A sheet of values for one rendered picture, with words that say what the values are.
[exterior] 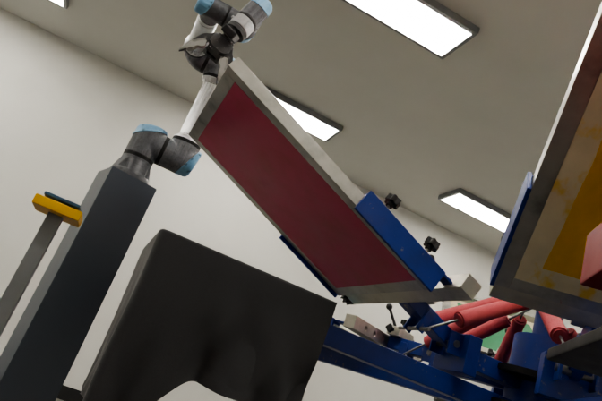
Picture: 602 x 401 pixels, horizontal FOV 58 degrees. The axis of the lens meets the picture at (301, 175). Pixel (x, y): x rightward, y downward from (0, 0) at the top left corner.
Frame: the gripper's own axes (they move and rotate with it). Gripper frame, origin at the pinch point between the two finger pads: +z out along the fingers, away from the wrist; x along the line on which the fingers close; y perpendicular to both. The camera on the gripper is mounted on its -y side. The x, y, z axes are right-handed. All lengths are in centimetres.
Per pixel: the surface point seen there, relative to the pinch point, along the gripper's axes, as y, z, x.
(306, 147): -28.7, 10.1, -38.1
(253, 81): -28.8, 6.6, -16.9
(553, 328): -31, 1, -123
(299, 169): -18.2, 11.2, -41.6
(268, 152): -10.4, 10.2, -32.5
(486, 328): 22, -10, -141
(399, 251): -30, 15, -74
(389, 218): -30, 10, -67
